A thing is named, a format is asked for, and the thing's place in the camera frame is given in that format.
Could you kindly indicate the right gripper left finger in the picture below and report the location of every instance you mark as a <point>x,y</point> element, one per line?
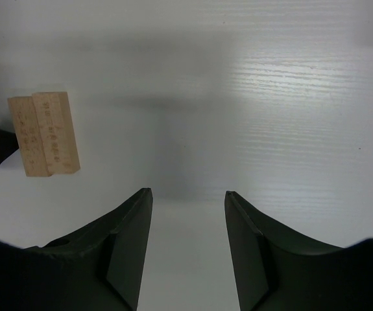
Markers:
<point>96,267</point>

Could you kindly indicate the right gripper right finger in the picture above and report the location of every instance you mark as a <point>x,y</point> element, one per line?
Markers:
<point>278,268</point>

